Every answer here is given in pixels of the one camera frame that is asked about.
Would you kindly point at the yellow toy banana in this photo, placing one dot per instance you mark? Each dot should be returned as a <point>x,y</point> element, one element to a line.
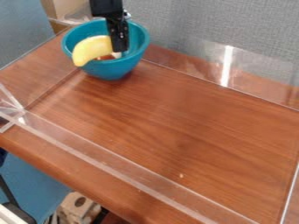
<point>89,49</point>

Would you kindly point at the clear acrylic barrier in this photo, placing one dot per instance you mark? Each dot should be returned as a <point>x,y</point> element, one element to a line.
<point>188,142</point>

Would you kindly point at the red and white toy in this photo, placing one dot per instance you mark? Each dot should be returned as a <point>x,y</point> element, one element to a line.
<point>109,56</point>

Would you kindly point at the cardboard box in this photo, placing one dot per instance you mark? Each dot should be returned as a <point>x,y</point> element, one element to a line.
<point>65,13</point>

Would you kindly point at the wooden block with hole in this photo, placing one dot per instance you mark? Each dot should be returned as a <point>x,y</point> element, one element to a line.
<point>77,209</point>

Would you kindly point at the blue bowl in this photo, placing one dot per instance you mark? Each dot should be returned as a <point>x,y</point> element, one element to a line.
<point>110,69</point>

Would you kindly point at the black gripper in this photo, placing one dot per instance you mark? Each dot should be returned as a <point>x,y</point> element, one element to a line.
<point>110,10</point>

